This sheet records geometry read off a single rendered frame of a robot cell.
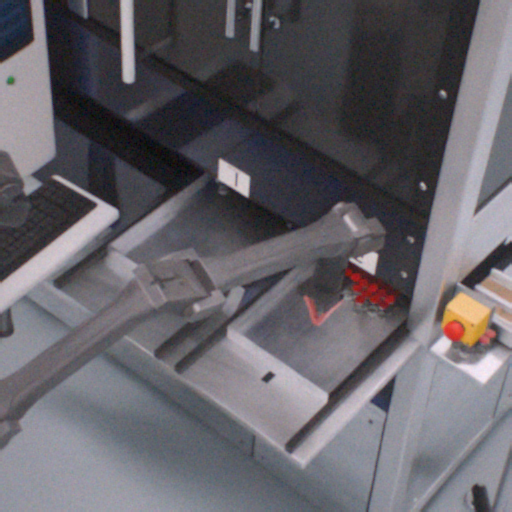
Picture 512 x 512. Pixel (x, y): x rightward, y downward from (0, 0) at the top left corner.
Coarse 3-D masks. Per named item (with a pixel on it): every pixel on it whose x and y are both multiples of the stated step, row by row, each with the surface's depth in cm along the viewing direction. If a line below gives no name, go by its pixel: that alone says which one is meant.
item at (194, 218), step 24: (192, 192) 299; (216, 192) 300; (168, 216) 293; (192, 216) 294; (216, 216) 294; (240, 216) 295; (264, 216) 295; (120, 240) 284; (144, 240) 288; (168, 240) 288; (192, 240) 289; (216, 240) 289; (240, 240) 290; (264, 240) 290
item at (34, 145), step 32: (0, 0) 272; (32, 0) 281; (0, 32) 276; (32, 32) 285; (0, 64) 282; (32, 64) 291; (0, 96) 287; (32, 96) 296; (0, 128) 292; (32, 128) 302; (32, 160) 308
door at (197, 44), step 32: (96, 0) 283; (160, 0) 269; (192, 0) 262; (224, 0) 256; (160, 32) 274; (192, 32) 268; (224, 32) 261; (192, 64) 273; (224, 64) 266; (256, 64) 260; (224, 96) 272; (256, 96) 265
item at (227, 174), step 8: (224, 168) 284; (232, 168) 282; (224, 176) 285; (232, 176) 283; (240, 176) 281; (248, 176) 280; (232, 184) 285; (240, 184) 283; (248, 184) 281; (240, 192) 284
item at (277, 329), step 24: (312, 264) 286; (288, 288) 280; (264, 312) 275; (288, 312) 276; (336, 312) 277; (408, 312) 278; (240, 336) 267; (264, 336) 271; (288, 336) 271; (312, 336) 271; (336, 336) 272; (360, 336) 272; (384, 336) 271; (264, 360) 266; (288, 360) 267; (312, 360) 267; (336, 360) 267; (360, 360) 264; (312, 384) 259; (336, 384) 259
